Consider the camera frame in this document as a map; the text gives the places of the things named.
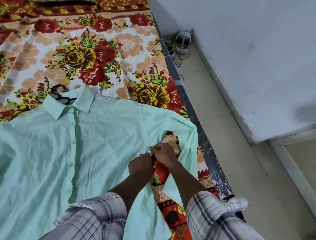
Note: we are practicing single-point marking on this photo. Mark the person's right hand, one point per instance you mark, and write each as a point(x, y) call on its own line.
point(165, 153)

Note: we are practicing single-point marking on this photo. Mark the person's left hand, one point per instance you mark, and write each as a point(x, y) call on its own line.
point(141, 165)

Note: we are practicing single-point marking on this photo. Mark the person's left fingers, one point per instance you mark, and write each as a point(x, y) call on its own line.
point(147, 158)

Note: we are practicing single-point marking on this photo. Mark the person's right thumb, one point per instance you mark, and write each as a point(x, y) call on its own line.
point(154, 147)

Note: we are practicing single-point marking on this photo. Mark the mint green button shirt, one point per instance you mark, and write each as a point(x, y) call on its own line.
point(74, 158)

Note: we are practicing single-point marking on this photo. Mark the person's left forearm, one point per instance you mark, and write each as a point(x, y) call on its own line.
point(132, 188)

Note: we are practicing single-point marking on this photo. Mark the person's right forearm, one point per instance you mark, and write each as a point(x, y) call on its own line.
point(185, 181)

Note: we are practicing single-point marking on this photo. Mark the dark mattress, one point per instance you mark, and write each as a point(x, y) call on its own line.
point(197, 133)

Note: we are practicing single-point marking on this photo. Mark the person's plaid left sleeve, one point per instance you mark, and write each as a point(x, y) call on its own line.
point(91, 217)

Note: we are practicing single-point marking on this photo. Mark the person's plaid sleeve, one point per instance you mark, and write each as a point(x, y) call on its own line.
point(91, 217)
point(217, 217)

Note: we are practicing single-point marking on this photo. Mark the person's plaid right sleeve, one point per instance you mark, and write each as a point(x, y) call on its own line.
point(217, 217)

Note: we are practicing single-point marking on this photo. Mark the black clothes hanger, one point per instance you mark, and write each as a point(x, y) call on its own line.
point(60, 95)

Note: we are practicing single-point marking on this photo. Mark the white headset device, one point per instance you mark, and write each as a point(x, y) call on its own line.
point(183, 41)

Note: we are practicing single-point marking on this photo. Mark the floral bed sheet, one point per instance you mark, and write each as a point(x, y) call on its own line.
point(81, 56)

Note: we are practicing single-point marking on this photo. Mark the white door frame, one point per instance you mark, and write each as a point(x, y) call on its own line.
point(293, 165)

